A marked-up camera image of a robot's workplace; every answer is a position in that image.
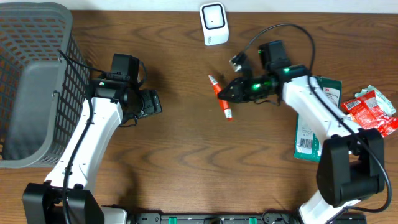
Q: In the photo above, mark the grey plastic mesh basket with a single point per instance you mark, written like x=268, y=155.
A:
x=43, y=76

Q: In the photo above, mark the light green wipes pack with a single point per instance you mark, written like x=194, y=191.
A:
x=382, y=101

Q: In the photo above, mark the white barcode scanner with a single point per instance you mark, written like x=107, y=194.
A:
x=214, y=23

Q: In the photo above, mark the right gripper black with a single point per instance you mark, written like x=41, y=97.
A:
x=240, y=95

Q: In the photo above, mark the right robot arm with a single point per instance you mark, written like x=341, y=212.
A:
x=351, y=173

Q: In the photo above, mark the red packet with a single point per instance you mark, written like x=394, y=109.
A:
x=223, y=104

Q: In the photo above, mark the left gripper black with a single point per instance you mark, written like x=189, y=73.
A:
x=151, y=103

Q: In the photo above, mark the dark green packet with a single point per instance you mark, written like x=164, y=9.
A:
x=307, y=146

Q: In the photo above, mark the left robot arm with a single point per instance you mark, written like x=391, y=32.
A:
x=66, y=196

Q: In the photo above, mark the red snack bag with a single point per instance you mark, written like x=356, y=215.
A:
x=365, y=111

